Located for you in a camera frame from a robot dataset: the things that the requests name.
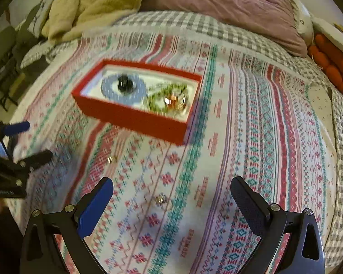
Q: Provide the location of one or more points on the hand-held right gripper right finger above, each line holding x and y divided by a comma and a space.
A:
248, 198

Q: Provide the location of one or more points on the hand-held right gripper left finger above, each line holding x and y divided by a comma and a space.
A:
95, 205

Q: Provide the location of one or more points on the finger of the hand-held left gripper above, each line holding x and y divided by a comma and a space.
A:
17, 127
35, 157

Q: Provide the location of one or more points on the red jewelry box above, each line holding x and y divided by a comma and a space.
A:
131, 120

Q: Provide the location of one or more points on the printed striped blanket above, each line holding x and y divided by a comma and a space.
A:
245, 162

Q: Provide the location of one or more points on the dark chair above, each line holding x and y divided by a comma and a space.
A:
2, 71

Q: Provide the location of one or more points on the grey patterned cloth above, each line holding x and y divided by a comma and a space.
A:
34, 22

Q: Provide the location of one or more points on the small floral cloth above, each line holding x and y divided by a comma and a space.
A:
318, 102

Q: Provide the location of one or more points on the beige quilted blanket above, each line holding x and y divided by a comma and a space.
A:
103, 2

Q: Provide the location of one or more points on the orange plush toy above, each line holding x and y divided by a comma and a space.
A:
331, 62

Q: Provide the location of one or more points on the white pillow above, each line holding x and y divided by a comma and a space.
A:
334, 34

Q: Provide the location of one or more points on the white plush cushion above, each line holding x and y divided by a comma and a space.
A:
301, 20

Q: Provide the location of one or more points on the mauve pillow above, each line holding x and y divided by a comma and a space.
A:
225, 2

